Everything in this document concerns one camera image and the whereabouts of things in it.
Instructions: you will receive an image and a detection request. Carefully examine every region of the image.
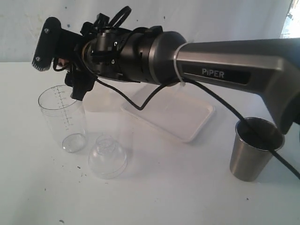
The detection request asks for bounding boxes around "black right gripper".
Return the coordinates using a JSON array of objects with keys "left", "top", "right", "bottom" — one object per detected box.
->
[{"left": 32, "top": 17, "right": 97, "bottom": 100}]

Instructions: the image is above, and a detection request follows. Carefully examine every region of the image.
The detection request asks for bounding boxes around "stainless steel cup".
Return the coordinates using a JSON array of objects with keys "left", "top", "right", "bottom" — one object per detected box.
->
[{"left": 230, "top": 117, "right": 285, "bottom": 182}]

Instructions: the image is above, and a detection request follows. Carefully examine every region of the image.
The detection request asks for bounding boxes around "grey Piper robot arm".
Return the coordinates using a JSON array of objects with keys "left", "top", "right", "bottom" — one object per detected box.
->
[{"left": 32, "top": 14, "right": 300, "bottom": 134}]

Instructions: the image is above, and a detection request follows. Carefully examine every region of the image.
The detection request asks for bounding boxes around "clear plastic shaker cup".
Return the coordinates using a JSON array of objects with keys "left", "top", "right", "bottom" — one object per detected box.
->
[{"left": 38, "top": 85, "right": 88, "bottom": 153}]

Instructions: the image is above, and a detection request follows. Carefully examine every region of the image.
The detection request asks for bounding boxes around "clear domed shaker lid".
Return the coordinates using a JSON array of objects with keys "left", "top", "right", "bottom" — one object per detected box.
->
[{"left": 88, "top": 133, "right": 128, "bottom": 180}]

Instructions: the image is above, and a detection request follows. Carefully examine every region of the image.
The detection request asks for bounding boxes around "translucent plastic container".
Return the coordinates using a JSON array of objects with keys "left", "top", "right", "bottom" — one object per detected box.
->
[{"left": 83, "top": 90, "right": 111, "bottom": 113}]

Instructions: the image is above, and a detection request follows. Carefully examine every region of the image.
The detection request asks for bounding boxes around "white zip tie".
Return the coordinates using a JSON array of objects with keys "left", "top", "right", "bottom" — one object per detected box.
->
[{"left": 173, "top": 40, "right": 195, "bottom": 86}]

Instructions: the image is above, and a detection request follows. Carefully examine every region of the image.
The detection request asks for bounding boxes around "white rectangular tray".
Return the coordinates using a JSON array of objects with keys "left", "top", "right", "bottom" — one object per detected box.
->
[{"left": 121, "top": 86, "right": 215, "bottom": 143}]

